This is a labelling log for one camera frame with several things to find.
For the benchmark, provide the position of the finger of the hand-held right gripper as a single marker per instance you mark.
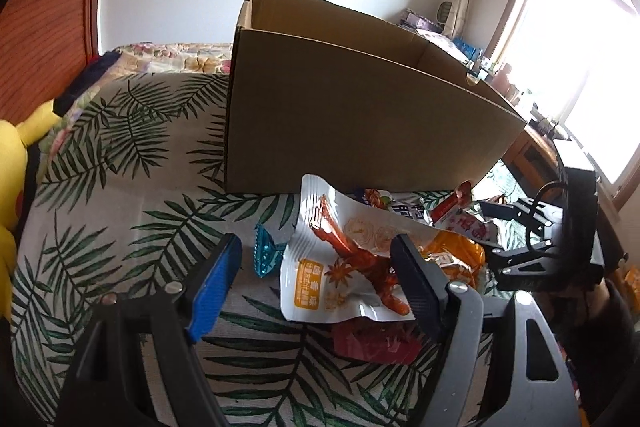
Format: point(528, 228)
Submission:
point(515, 274)
point(510, 209)

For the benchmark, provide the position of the teal candy wrapper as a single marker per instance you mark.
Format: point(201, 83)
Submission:
point(265, 252)

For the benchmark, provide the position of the yellow plush toy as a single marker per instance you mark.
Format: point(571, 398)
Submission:
point(10, 167)

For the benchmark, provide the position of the person's right forearm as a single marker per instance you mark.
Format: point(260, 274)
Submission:
point(615, 322)

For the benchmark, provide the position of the white red snack packet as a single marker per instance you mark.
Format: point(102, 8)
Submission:
point(470, 229)

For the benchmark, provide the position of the window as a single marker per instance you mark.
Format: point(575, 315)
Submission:
point(575, 32)

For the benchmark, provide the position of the brown cardboard box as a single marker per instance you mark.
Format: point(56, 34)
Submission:
point(350, 117)

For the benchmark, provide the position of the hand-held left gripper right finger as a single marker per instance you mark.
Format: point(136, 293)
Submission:
point(414, 287)

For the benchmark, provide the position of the purple box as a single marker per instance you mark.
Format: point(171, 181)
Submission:
point(420, 22)

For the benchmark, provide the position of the red orange snack packet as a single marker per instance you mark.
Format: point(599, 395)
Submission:
point(450, 202)

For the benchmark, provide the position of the wooden headboard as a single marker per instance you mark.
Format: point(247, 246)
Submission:
point(45, 7)

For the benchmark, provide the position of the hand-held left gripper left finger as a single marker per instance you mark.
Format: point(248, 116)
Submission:
point(216, 287)

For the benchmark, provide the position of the blue packets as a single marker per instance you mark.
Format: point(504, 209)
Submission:
point(467, 49)

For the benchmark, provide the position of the small desk fan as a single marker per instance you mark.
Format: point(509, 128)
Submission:
point(445, 13)

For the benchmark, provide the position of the silver blue snack packet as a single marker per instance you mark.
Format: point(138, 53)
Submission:
point(400, 209)

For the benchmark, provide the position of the leaf print bedsheet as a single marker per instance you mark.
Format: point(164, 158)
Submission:
point(125, 187)

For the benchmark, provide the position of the wooden cabinet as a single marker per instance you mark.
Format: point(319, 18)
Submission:
point(535, 157)

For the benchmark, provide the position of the floral blanket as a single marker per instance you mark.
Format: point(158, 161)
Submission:
point(190, 57)

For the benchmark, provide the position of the dark cloth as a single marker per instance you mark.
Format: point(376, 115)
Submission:
point(95, 72)

